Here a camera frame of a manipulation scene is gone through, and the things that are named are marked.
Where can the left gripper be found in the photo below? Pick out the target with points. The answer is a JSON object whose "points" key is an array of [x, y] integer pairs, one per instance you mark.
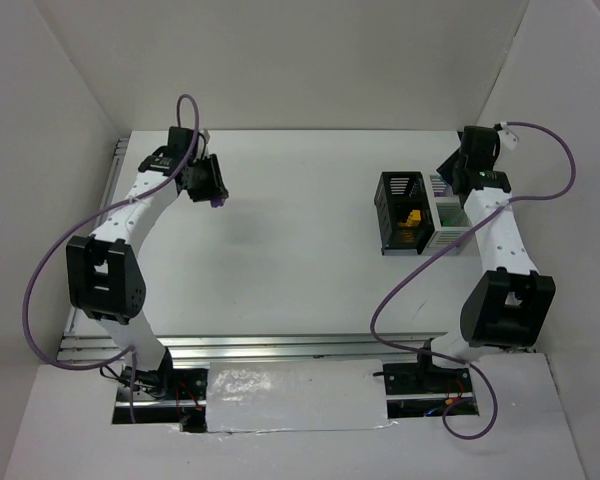
{"points": [[207, 178]]}

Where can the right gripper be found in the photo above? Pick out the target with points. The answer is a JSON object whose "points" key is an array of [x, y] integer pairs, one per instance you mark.
{"points": [[450, 166]]}

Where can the aluminium front rail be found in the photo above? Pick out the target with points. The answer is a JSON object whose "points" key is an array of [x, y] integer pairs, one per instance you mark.
{"points": [[202, 349]]}

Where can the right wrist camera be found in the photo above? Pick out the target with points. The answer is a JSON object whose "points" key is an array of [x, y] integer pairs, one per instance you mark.
{"points": [[508, 138]]}

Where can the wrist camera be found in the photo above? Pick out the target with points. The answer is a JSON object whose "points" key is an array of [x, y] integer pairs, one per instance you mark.
{"points": [[508, 138], [202, 142]]}

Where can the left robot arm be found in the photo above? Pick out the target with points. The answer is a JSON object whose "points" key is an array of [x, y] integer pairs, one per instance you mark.
{"points": [[104, 276]]}

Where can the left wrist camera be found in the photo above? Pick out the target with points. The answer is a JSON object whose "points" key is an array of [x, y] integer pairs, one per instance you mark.
{"points": [[202, 142]]}

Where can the white slotted container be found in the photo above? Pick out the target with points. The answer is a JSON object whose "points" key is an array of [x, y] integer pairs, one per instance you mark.
{"points": [[442, 236]]}

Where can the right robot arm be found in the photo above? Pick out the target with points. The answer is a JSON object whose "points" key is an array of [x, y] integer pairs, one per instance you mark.
{"points": [[507, 308]]}

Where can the black slotted container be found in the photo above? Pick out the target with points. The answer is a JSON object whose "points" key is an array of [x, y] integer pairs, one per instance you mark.
{"points": [[396, 194]]}

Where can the yellow curved lego piece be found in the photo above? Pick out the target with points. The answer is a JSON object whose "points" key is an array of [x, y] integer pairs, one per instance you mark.
{"points": [[412, 220]]}

